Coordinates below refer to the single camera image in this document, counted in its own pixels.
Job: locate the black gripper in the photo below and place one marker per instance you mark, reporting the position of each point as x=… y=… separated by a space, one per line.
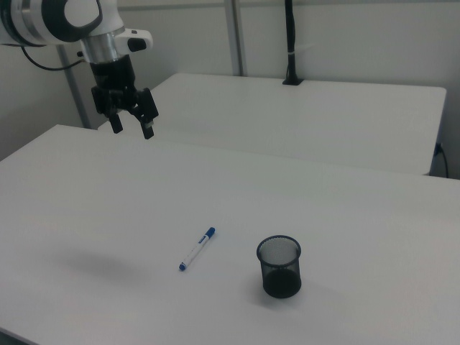
x=115 y=82

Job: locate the blue capped white marker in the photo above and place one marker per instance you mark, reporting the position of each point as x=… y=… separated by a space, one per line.
x=197 y=248

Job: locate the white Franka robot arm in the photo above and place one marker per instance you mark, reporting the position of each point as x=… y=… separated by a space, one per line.
x=36 y=18

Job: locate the white rear table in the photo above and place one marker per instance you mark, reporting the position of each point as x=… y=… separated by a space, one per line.
x=287 y=118

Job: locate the black clamped stand pole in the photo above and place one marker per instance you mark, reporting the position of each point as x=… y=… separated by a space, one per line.
x=290 y=36

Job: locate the black mesh pen cup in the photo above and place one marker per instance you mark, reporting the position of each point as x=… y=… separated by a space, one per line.
x=282 y=285

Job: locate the wide grey partition post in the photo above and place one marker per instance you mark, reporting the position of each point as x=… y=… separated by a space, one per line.
x=236 y=36

